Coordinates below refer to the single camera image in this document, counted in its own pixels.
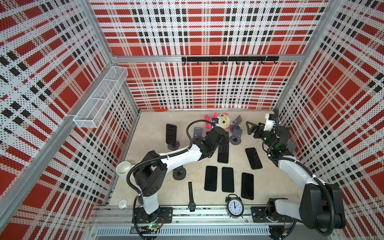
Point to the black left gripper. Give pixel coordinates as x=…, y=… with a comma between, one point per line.
x=225, y=139

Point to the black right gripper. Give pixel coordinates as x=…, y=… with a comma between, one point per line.
x=260, y=129

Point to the black phone purple case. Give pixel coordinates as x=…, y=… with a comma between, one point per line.
x=211, y=179

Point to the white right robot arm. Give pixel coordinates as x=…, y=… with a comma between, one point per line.
x=321, y=206

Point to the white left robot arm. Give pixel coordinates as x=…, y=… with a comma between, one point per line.
x=147, y=177

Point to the grey phone stand centre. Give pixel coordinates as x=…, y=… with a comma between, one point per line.
x=235, y=138

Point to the grey phone stand middle back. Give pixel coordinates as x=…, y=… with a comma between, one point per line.
x=198, y=133

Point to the grey phone stand back left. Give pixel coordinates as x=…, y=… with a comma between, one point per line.
x=174, y=147

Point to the grey phone stand front left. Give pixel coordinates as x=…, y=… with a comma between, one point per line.
x=179, y=173

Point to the pink striped plush toy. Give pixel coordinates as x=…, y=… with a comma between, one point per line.
x=220, y=120

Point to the black alarm clock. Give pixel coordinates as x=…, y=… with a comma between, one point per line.
x=234, y=206

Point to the black wrist watch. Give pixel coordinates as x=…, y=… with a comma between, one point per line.
x=192, y=204

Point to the white cup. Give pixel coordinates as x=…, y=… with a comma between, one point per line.
x=123, y=169

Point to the white round puck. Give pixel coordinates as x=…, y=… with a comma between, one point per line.
x=123, y=203

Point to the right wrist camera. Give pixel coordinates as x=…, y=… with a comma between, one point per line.
x=270, y=122

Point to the black wall hook rail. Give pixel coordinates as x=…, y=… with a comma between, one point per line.
x=261, y=59

